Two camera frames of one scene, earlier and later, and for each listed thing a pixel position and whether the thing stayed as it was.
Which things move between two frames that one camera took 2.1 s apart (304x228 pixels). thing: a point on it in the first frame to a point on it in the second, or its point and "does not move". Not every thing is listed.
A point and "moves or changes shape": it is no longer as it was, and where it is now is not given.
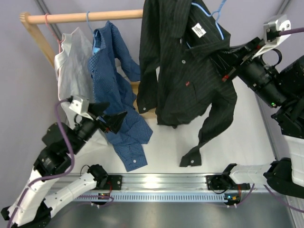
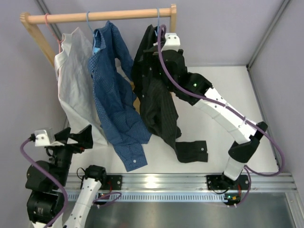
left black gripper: x=114 y=121 to x=84 y=137
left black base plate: x=116 y=182 does not move
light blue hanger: x=215 y=12 to x=158 y=8
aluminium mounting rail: x=164 y=183 does not move
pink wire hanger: x=59 y=42 does not move
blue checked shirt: x=106 y=60 does not move
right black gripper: x=244 y=55 to x=151 y=60
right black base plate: x=219 y=182 does not move
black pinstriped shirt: x=180 y=76 moves or changes shape
